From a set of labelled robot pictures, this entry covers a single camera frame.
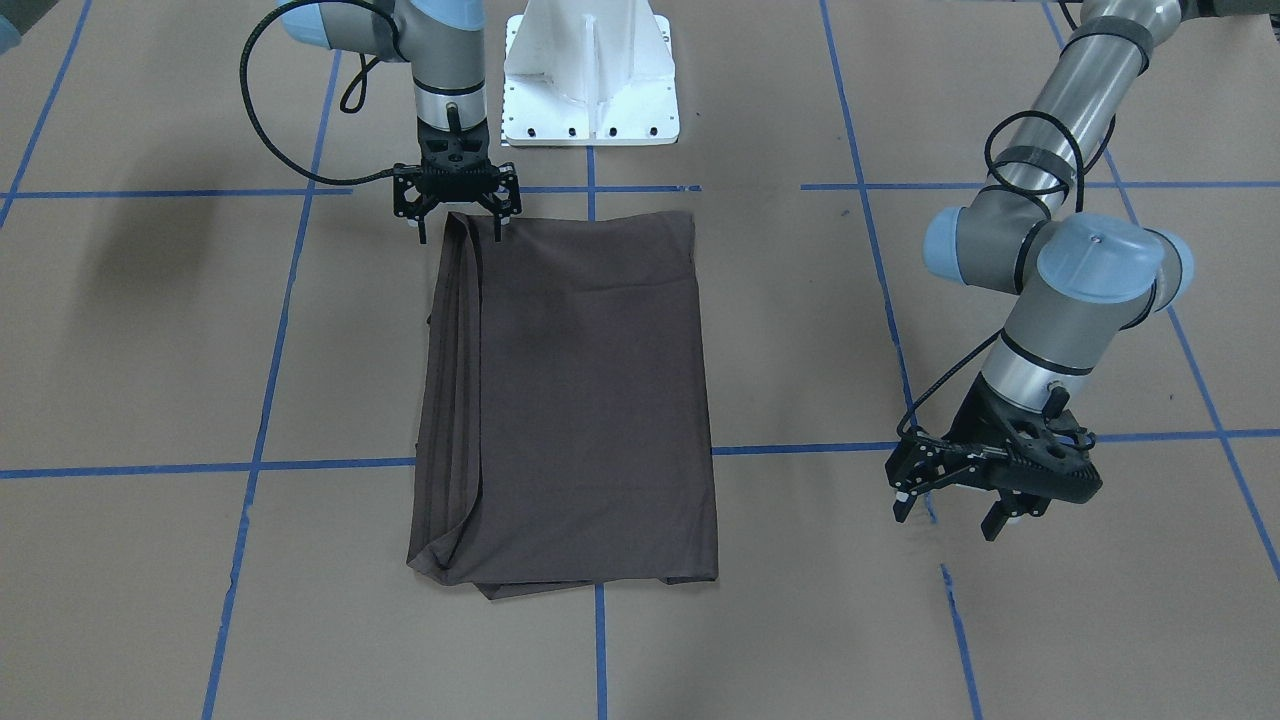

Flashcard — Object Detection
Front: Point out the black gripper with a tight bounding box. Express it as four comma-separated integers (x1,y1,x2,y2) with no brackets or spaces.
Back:
392,126,524,246
884,377,1103,542

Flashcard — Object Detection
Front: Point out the dark brown t-shirt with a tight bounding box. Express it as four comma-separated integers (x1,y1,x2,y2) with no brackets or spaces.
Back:
406,210,719,600

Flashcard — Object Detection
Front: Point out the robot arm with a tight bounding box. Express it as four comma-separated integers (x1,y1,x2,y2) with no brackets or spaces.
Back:
239,1,522,240
884,1,1277,541

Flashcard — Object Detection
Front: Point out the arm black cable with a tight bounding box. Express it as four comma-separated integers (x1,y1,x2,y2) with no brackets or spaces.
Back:
238,0,401,187
895,110,1085,441

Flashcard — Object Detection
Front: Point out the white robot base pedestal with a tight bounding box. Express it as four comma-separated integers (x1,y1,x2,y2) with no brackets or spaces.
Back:
500,1,681,147

